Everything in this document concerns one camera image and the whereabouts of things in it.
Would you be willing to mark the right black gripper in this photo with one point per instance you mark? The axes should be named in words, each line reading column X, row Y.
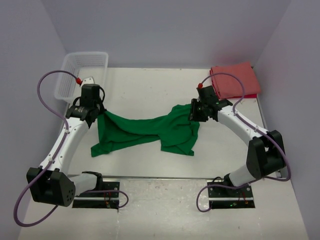
column 194, row 116

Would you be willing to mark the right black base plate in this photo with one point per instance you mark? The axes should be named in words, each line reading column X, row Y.
column 223, row 198

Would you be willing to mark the folded red t shirt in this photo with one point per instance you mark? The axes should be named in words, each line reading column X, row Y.
column 247, row 96

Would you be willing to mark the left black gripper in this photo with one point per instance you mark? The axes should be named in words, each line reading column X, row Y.
column 101, row 108

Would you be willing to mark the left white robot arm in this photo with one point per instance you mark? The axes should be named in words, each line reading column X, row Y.
column 49, row 182

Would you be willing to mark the green t shirt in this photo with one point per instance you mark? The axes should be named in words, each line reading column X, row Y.
column 176, row 133

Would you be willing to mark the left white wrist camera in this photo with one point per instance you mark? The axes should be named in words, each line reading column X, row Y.
column 83, row 81

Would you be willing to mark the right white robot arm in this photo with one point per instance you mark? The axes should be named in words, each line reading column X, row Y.
column 265, row 149

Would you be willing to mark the white plastic basket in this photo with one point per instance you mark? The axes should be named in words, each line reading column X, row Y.
column 81, row 65

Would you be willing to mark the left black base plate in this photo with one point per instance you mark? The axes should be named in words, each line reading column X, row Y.
column 103, row 200

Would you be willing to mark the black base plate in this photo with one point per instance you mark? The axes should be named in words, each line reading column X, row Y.
column 223, row 198
column 103, row 200

